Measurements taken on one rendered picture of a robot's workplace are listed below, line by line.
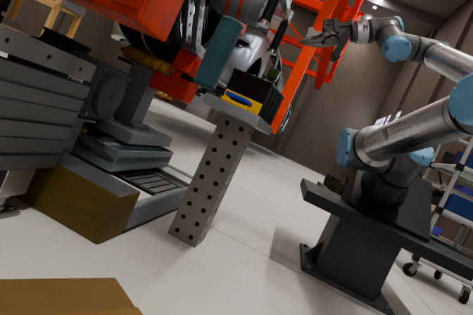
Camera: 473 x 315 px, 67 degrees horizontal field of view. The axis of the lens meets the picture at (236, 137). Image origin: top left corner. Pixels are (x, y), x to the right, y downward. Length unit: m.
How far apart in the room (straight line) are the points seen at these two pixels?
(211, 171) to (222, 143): 0.09
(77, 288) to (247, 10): 1.18
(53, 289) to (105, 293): 0.05
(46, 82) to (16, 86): 0.07
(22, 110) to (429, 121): 0.93
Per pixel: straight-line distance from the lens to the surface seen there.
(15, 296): 0.40
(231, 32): 1.30
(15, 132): 0.83
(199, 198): 1.13
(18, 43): 0.75
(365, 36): 1.48
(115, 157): 1.21
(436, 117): 1.00
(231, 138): 1.10
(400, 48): 1.39
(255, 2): 1.43
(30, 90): 0.81
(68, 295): 0.42
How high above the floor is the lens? 0.40
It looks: 2 degrees down
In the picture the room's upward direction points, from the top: 25 degrees clockwise
